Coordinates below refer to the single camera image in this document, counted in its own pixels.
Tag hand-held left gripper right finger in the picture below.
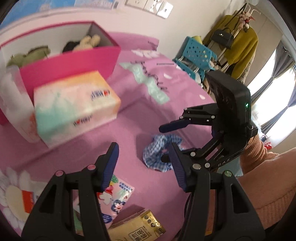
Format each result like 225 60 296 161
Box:
168 142 265 241

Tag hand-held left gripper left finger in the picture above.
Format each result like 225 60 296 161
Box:
21 142 119 241

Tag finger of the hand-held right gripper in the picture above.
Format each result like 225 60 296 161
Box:
159 104 219 133
161 137 229 171

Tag blue checked scrunchie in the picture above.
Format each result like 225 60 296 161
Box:
142 134 185 173

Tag floral tissue packet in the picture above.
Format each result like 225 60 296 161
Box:
73 175 135 232

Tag yellow tissue packet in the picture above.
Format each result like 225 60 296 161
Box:
107 210 166 241

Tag pink cardboard box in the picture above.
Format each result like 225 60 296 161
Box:
0 21 121 126

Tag cream plush toy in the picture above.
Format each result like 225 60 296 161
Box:
73 34 101 50

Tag green plush toy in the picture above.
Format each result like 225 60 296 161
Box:
6 46 51 68

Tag person's right forearm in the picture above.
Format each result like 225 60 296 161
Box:
206 135 296 232

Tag pink printed bedsheet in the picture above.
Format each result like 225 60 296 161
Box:
0 31 232 241

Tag grey curtain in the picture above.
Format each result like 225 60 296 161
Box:
261 104 296 135
251 43 292 102

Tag mustard yellow sweater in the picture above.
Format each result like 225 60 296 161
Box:
202 14 259 80

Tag pastel tissue box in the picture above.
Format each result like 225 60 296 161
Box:
33 71 121 149

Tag blue plastic basket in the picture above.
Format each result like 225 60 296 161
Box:
173 36 218 80

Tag black handbag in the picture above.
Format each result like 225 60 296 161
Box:
210 28 234 49

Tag red white packet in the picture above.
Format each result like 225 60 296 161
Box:
22 190 38 214

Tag pink hanging doll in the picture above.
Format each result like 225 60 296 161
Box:
238 10 253 29

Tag white coat rack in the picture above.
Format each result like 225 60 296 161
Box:
208 3 262 70

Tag white pump bottle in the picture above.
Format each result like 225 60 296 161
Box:
0 66 40 143

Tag white wall sockets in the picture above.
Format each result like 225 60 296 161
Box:
157 2 174 19

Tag white wall socket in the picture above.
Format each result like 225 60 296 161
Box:
125 0 149 8
144 0 165 12

